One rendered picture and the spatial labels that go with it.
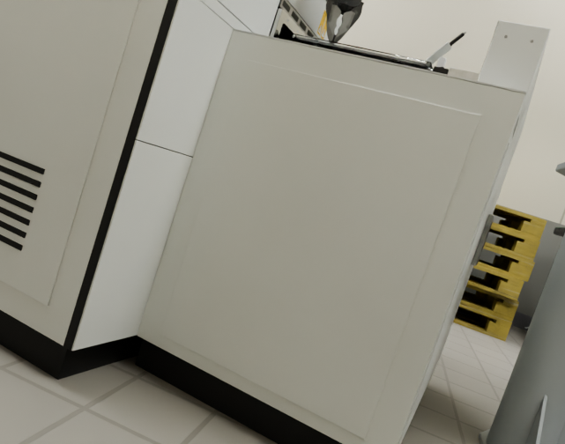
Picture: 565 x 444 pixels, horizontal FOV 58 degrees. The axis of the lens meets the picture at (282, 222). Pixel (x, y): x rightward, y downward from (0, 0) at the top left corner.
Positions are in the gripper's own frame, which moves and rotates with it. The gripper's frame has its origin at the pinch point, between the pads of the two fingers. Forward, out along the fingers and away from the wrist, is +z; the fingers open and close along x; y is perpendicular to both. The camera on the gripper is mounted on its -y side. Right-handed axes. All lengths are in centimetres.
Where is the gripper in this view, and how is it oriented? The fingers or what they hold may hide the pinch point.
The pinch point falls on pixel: (333, 38)
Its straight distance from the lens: 137.8
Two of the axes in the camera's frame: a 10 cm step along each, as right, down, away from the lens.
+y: -1.0, -1.2, 9.9
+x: -9.4, -3.0, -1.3
